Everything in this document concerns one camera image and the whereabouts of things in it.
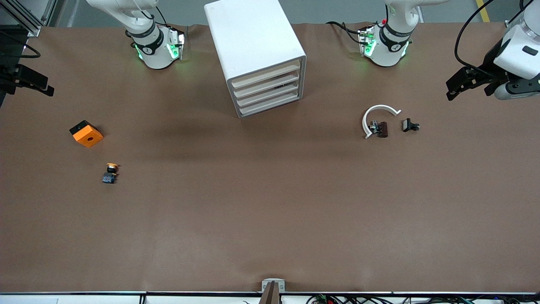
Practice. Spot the brown tapered bar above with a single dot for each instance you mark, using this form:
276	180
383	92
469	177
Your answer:
271	295

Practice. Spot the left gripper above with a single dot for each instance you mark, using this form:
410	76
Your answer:
491	60

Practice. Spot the white curved plastic bracket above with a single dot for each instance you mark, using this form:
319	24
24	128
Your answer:
379	107

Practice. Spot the small black electrical component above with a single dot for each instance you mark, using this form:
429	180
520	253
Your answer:
407	125

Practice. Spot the grey metal bracket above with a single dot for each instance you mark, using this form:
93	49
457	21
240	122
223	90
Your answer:
265	285

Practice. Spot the yellow mushroom push button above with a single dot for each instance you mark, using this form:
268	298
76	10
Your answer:
110	177

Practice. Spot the yellow floor tape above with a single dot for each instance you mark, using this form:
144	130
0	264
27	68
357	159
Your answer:
483	10

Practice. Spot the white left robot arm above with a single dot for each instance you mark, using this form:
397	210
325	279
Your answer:
394	46

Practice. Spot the cream plastic drawer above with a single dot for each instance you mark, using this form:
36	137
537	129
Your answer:
266	84
268	93
270	103
265	74

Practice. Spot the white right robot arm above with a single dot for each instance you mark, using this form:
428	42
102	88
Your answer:
154	52

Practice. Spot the white drawer cabinet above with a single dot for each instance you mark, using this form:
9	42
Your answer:
253	33

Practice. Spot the orange button enclosure box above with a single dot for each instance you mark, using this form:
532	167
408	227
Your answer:
87	136

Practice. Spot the brown table cover sheet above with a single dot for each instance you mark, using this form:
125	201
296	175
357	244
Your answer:
270	211

